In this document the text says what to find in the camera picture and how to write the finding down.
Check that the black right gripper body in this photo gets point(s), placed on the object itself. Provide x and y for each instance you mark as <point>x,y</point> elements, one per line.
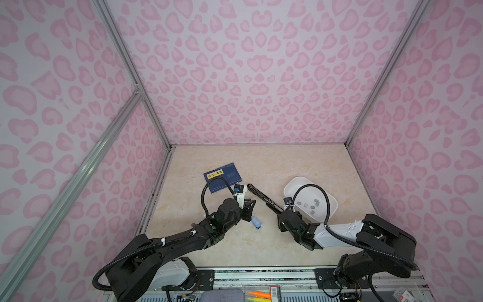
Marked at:
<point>283,229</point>

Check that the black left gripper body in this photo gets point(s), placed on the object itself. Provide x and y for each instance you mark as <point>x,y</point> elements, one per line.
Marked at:
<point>245,212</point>

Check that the light blue mini stapler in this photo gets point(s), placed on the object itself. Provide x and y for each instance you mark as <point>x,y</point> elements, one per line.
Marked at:
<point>256,223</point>

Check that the black long stapler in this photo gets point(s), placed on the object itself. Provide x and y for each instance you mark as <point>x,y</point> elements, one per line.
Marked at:
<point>268,202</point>

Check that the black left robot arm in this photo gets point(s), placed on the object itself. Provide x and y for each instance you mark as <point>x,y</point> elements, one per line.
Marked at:
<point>131,274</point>

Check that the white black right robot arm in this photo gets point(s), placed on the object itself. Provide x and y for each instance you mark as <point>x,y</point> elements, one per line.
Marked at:
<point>383,247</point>

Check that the blue book yellow label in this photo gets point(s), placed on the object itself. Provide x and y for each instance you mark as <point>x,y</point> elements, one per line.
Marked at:
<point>228,172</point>

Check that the orange marker pen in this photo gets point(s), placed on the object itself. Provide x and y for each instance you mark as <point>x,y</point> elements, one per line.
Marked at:
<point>259,294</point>

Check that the yellow marker pen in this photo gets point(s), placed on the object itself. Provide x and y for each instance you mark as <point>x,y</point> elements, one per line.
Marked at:
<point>257,299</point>

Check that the grey foam pad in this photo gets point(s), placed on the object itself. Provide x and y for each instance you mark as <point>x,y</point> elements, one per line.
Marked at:
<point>223,295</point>

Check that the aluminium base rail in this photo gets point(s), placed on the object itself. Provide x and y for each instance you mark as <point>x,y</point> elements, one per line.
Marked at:
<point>177,282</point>

